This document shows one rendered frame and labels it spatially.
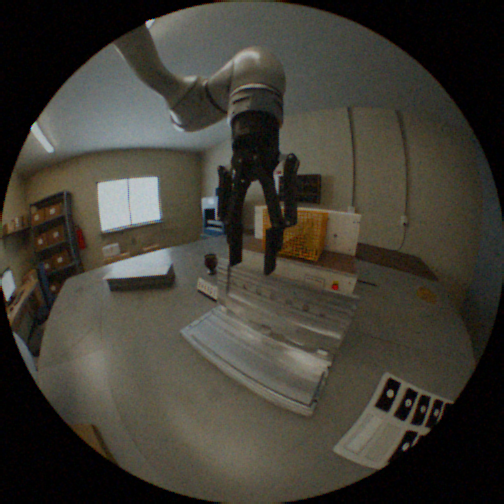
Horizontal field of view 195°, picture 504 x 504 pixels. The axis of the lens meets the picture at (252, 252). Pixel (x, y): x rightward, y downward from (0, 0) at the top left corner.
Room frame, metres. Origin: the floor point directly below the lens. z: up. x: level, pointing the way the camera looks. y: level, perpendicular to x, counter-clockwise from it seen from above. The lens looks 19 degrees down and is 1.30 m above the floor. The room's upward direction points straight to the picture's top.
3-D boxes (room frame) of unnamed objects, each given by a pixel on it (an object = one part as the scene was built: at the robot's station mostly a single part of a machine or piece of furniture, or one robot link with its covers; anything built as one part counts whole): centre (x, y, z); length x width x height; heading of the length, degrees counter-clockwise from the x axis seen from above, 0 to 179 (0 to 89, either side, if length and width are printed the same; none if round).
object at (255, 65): (0.25, 0.00, 1.56); 0.13 x 0.11 x 0.16; 56
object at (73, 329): (0.30, 1.03, 0.88); 0.99 x 0.45 x 0.03; 48
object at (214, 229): (2.69, 0.58, 0.79); 0.70 x 0.63 x 1.58; 48
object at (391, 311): (0.86, -0.37, 0.88); 2.34 x 0.84 x 0.03; 48
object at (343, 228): (0.61, -0.31, 1.09); 0.75 x 0.40 x 0.38; 55
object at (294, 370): (0.25, 0.00, 0.92); 0.44 x 0.21 x 0.04; 55
